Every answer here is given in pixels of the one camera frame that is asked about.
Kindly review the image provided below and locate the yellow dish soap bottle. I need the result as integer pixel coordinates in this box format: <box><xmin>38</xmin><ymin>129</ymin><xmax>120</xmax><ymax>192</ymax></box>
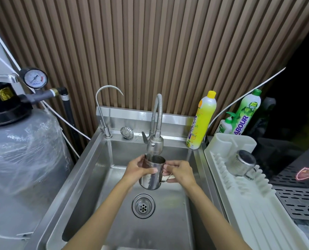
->
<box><xmin>186</xmin><ymin>90</ymin><xmax>217</xmax><ymax>150</ymax></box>

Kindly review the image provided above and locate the stainless steel milk pitcher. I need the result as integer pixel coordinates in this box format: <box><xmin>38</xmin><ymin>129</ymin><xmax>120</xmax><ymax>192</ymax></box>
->
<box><xmin>139</xmin><ymin>154</ymin><xmax>174</xmax><ymax>191</ymax></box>

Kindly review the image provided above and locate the black vertical pipe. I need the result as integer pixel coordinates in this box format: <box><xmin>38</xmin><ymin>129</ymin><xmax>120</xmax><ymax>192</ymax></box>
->
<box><xmin>59</xmin><ymin>87</ymin><xmax>82</xmax><ymax>160</ymax></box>

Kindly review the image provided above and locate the thin white water tube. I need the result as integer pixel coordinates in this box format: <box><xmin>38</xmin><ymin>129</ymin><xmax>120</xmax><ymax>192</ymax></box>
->
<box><xmin>0</xmin><ymin>18</ymin><xmax>91</xmax><ymax>159</ymax></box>
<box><xmin>208</xmin><ymin>67</ymin><xmax>287</xmax><ymax>130</ymax></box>

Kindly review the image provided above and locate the tall green dish soap bottle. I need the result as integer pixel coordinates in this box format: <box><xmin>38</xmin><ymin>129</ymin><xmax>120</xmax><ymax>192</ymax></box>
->
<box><xmin>233</xmin><ymin>89</ymin><xmax>262</xmax><ymax>136</ymax></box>

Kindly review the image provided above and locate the small green pump bottle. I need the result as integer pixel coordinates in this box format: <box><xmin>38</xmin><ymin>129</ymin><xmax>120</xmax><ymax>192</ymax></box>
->
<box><xmin>217</xmin><ymin>112</ymin><xmax>239</xmax><ymax>135</ymax></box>

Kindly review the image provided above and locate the round steel sink drain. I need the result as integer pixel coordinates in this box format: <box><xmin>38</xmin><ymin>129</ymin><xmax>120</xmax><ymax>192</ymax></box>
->
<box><xmin>132</xmin><ymin>193</ymin><xmax>156</xmax><ymax>219</ymax></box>

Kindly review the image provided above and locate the black filter tank valve head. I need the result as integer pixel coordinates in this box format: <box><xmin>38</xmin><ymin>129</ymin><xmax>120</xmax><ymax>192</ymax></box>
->
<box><xmin>0</xmin><ymin>82</ymin><xmax>34</xmax><ymax>128</ymax></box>

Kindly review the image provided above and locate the round pressure gauge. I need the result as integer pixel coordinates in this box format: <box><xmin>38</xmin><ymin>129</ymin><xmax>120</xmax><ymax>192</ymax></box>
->
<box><xmin>19</xmin><ymin>68</ymin><xmax>49</xmax><ymax>90</ymax></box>

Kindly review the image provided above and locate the stainless steel sink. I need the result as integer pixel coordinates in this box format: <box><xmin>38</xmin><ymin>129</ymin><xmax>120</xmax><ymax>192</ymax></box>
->
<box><xmin>24</xmin><ymin>107</ymin><xmax>231</xmax><ymax>250</ymax></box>

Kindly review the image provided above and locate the black perforated metal tray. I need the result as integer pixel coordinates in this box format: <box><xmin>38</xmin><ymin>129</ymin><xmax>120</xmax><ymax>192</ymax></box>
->
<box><xmin>269</xmin><ymin>164</ymin><xmax>309</xmax><ymax>188</ymax></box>

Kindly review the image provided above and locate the grey pipe with brass fitting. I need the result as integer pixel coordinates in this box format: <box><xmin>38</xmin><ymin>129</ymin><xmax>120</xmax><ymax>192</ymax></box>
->
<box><xmin>27</xmin><ymin>87</ymin><xmax>66</xmax><ymax>103</ymax></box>

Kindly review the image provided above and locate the grey plastic-wrapped filter tank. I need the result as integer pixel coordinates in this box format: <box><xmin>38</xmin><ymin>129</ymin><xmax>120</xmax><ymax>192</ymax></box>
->
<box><xmin>0</xmin><ymin>107</ymin><xmax>75</xmax><ymax>250</ymax></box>

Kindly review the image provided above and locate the person's left forearm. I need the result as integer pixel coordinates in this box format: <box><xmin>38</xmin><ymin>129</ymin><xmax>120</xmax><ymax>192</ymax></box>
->
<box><xmin>63</xmin><ymin>176</ymin><xmax>135</xmax><ymax>250</ymax></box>

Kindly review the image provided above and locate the person's left hand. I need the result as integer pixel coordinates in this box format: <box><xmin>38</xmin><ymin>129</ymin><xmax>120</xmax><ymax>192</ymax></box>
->
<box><xmin>123</xmin><ymin>155</ymin><xmax>157</xmax><ymax>184</ymax></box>

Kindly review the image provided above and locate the grey perforated metal drip tray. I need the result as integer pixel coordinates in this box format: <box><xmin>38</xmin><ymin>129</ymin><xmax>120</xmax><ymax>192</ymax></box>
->
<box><xmin>272</xmin><ymin>186</ymin><xmax>309</xmax><ymax>222</ymax></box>

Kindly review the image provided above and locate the thin gooseneck water tap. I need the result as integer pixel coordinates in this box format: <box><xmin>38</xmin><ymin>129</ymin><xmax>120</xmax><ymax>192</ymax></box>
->
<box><xmin>96</xmin><ymin>85</ymin><xmax>124</xmax><ymax>139</ymax></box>

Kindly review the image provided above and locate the person's right forearm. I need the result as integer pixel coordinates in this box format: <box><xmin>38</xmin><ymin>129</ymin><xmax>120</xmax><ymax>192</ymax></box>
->
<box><xmin>180</xmin><ymin>183</ymin><xmax>239</xmax><ymax>250</ymax></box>

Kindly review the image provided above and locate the flexible steel sink faucet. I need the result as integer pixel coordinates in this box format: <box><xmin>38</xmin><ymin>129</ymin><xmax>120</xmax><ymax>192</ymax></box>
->
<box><xmin>141</xmin><ymin>94</ymin><xmax>164</xmax><ymax>157</ymax></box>

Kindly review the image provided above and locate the person's right hand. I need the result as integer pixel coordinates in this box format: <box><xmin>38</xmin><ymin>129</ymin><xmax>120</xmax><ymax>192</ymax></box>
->
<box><xmin>163</xmin><ymin>160</ymin><xmax>198</xmax><ymax>191</ymax></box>

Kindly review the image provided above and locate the steel cup with handle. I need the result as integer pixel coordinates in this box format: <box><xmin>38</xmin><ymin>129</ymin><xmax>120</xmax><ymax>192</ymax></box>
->
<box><xmin>227</xmin><ymin>150</ymin><xmax>257</xmax><ymax>181</ymax></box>

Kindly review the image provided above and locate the steel sink strainer plug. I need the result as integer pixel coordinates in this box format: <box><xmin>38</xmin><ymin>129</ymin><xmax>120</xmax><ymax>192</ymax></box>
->
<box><xmin>120</xmin><ymin>127</ymin><xmax>134</xmax><ymax>140</ymax></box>

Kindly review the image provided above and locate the white plastic dish rack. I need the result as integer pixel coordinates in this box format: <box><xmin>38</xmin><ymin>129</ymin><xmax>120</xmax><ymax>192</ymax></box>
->
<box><xmin>204</xmin><ymin>133</ymin><xmax>309</xmax><ymax>250</ymax></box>

